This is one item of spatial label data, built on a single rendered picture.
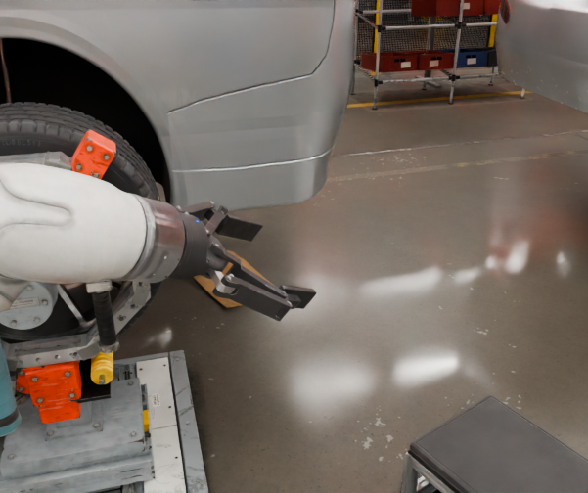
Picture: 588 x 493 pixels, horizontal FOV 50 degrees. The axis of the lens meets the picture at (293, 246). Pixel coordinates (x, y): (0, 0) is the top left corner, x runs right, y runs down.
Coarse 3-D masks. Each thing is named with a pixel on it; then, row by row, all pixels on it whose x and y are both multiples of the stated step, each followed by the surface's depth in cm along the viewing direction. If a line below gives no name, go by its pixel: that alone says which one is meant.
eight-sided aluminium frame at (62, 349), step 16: (0, 160) 138; (16, 160) 137; (32, 160) 137; (48, 160) 137; (64, 160) 139; (128, 288) 162; (144, 288) 156; (128, 304) 158; (144, 304) 159; (128, 320) 160; (64, 336) 164; (80, 336) 164; (96, 336) 160; (16, 352) 158; (32, 352) 158; (48, 352) 158; (64, 352) 159; (80, 352) 160; (96, 352) 161
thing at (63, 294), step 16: (64, 288) 163; (80, 288) 184; (112, 288) 166; (64, 304) 178; (80, 304) 176; (112, 304) 166; (48, 320) 171; (64, 320) 171; (80, 320) 168; (0, 336) 162; (16, 336) 163; (32, 336) 164; (48, 336) 166
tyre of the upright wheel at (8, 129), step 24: (0, 120) 143; (24, 120) 144; (48, 120) 147; (72, 120) 153; (96, 120) 165; (0, 144) 141; (24, 144) 142; (48, 144) 143; (72, 144) 145; (120, 144) 162; (120, 168) 150; (144, 168) 166; (144, 192) 154; (144, 312) 171
